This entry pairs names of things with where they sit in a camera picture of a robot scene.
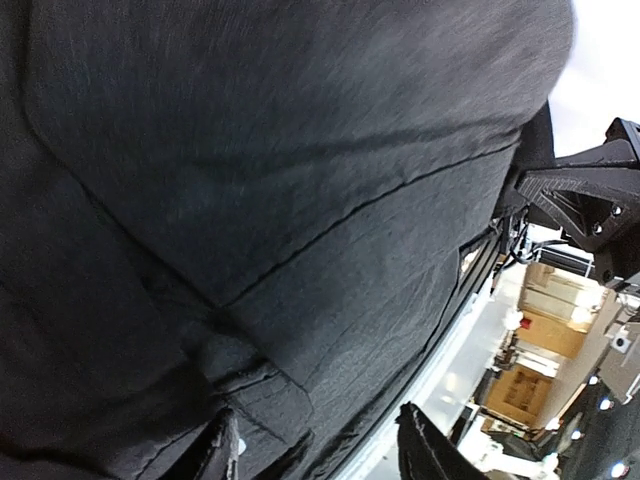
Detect black long sleeve shirt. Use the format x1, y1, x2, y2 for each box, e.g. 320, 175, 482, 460
1, 1, 574, 479

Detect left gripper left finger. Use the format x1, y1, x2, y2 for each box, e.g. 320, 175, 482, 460
149, 407, 240, 479

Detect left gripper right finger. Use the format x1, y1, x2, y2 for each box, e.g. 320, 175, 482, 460
396, 402, 487, 480

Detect cardboard boxes in background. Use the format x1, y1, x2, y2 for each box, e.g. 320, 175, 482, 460
484, 263, 616, 430

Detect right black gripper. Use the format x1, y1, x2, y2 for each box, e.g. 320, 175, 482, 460
516, 117, 639, 288

